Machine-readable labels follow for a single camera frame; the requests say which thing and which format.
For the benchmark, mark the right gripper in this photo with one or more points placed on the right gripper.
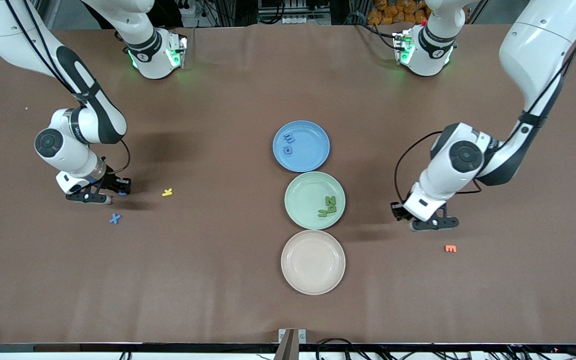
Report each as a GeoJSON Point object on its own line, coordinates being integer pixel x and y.
{"type": "Point", "coordinates": [112, 182]}

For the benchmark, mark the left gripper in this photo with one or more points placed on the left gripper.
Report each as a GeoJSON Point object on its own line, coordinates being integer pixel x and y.
{"type": "Point", "coordinates": [397, 210]}

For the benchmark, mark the green foam lowercase letter a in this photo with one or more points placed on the green foam lowercase letter a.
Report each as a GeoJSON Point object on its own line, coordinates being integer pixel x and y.
{"type": "Point", "coordinates": [334, 208]}

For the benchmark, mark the green foam capital letter N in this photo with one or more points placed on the green foam capital letter N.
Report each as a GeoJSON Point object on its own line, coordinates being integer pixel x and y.
{"type": "Point", "coordinates": [331, 200]}

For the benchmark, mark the green foam lowercase letter n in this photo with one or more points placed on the green foam lowercase letter n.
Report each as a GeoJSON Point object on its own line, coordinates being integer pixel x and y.
{"type": "Point", "coordinates": [322, 215]}

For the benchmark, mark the dark blue foam letter a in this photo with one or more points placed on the dark blue foam letter a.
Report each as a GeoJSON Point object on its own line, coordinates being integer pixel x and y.
{"type": "Point", "coordinates": [292, 148]}

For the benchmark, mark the blue foam letter E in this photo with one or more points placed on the blue foam letter E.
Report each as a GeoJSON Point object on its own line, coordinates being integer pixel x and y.
{"type": "Point", "coordinates": [289, 136]}

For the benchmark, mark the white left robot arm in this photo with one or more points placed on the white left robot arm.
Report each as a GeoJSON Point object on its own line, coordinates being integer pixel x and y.
{"type": "Point", "coordinates": [538, 45]}

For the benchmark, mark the blue foam letter X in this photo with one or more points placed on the blue foam letter X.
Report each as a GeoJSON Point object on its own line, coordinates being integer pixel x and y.
{"type": "Point", "coordinates": [114, 218]}

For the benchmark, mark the yellow foam letter K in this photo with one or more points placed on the yellow foam letter K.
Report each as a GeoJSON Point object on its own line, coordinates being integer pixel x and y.
{"type": "Point", "coordinates": [167, 192]}

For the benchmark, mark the orange foam letter E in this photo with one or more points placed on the orange foam letter E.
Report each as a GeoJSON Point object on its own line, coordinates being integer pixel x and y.
{"type": "Point", "coordinates": [450, 246]}

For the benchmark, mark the mint green round plate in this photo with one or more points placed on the mint green round plate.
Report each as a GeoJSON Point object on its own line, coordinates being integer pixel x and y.
{"type": "Point", "coordinates": [303, 197]}

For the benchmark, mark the beige round plate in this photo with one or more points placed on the beige round plate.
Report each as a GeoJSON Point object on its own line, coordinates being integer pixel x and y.
{"type": "Point", "coordinates": [313, 262]}

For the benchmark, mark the blue round plate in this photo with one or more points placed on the blue round plate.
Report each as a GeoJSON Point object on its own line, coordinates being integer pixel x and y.
{"type": "Point", "coordinates": [310, 150]}

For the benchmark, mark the short white power strip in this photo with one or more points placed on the short white power strip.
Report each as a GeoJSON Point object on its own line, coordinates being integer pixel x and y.
{"type": "Point", "coordinates": [185, 7]}

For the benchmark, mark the pile of orange fruits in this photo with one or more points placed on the pile of orange fruits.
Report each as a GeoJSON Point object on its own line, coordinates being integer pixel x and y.
{"type": "Point", "coordinates": [393, 10]}

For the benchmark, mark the long white power strip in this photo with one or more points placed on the long white power strip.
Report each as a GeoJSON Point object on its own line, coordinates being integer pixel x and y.
{"type": "Point", "coordinates": [298, 20]}

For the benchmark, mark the black table edge rail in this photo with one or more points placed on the black table edge rail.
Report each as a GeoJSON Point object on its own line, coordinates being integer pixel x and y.
{"type": "Point", "coordinates": [168, 347]}

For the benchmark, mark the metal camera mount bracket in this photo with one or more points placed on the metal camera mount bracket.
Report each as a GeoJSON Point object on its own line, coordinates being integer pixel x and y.
{"type": "Point", "coordinates": [288, 345]}

